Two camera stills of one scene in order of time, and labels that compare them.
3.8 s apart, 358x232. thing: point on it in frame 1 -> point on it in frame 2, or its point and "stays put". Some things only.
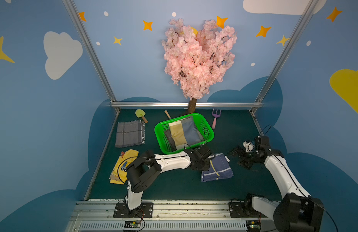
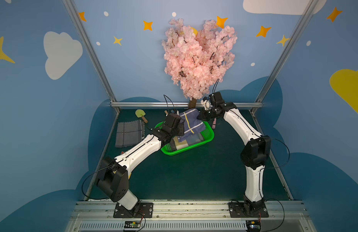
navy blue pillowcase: x=219 y=168 -> x=193 y=124
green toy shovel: x=140 y=113 stays put
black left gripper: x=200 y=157 -> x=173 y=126
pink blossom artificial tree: x=193 y=60 stays put
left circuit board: x=132 y=224 stays put
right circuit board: x=253 y=225 stays put
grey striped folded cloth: x=130 y=133 stays put
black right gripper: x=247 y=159 -> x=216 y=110
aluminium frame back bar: x=186 y=104 stays put
